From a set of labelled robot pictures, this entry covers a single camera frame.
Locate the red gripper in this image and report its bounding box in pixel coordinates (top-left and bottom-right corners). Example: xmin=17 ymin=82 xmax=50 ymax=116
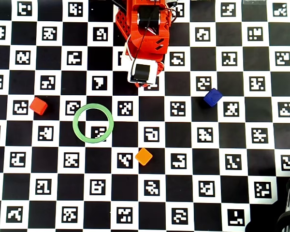
xmin=129 ymin=31 xmax=169 ymax=73

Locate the blue cube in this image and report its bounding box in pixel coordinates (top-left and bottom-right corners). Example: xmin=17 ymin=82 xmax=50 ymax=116
xmin=203 ymin=87 xmax=223 ymax=107

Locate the red cube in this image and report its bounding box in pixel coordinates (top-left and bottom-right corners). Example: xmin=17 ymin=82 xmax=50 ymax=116
xmin=29 ymin=97 xmax=48 ymax=116

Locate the orange cube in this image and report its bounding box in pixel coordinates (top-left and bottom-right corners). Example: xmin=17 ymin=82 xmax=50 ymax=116
xmin=134 ymin=147 xmax=153 ymax=166

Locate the black white marker checkerboard mat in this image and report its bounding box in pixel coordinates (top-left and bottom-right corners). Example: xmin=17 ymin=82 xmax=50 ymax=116
xmin=0 ymin=0 xmax=290 ymax=232

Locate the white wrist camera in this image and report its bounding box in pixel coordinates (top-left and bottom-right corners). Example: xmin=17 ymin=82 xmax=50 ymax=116
xmin=127 ymin=60 xmax=160 ymax=86

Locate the white servo cable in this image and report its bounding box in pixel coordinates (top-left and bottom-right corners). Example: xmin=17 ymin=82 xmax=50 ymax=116
xmin=125 ymin=33 xmax=133 ymax=61

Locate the green ring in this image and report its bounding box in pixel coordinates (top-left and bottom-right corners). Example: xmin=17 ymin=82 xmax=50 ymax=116
xmin=72 ymin=103 xmax=115 ymax=144

